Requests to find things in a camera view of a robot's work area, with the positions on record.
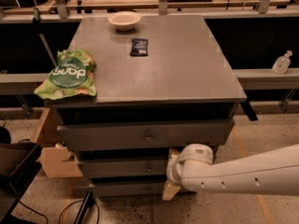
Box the green snack bag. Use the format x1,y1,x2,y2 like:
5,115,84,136
35,49,96,100

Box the wooden box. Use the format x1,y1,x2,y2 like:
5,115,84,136
31,108,82,178

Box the grey drawer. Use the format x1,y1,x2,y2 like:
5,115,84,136
90,175,166,198
78,156,168,178
58,119,235,151

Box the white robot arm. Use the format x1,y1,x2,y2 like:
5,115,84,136
163,144,299,201

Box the grey top drawer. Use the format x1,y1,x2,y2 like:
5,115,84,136
58,119,235,151

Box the white bowl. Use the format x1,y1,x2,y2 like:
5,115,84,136
107,11,141,31

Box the black floor cable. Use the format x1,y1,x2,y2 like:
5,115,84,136
19,198,101,224

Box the dark blue snack packet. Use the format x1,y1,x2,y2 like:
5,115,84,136
130,38,148,56

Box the wooden workbench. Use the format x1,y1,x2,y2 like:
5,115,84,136
0,0,299,16

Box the grey bottom drawer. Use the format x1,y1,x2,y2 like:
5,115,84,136
90,175,166,198

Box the grey drawer cabinet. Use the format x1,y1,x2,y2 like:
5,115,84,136
43,14,248,199

